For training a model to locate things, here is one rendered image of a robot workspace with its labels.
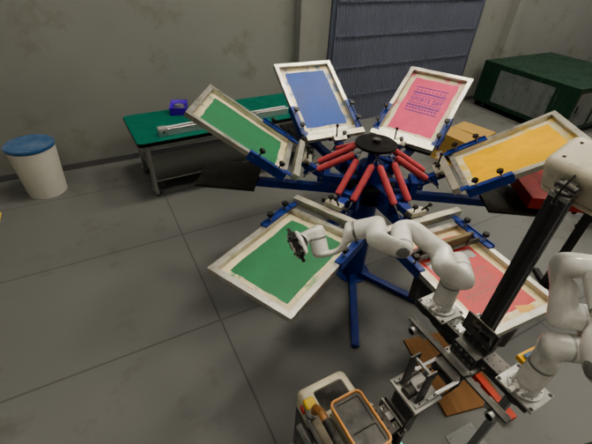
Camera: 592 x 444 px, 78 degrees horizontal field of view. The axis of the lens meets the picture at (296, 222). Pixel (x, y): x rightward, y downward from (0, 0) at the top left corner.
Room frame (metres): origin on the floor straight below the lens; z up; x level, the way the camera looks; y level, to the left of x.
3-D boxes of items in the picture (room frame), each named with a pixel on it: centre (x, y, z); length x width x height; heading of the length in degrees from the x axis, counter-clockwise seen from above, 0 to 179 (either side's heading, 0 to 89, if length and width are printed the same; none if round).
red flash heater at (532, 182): (2.43, -1.97, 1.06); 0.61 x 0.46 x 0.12; 87
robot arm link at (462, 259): (1.15, -0.70, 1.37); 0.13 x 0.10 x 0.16; 173
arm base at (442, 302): (1.15, -0.69, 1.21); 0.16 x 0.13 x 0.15; 120
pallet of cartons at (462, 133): (4.86, -2.55, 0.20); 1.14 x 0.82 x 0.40; 34
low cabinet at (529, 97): (7.21, -4.73, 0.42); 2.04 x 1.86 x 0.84; 120
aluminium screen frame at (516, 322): (1.58, -1.03, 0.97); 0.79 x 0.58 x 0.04; 27
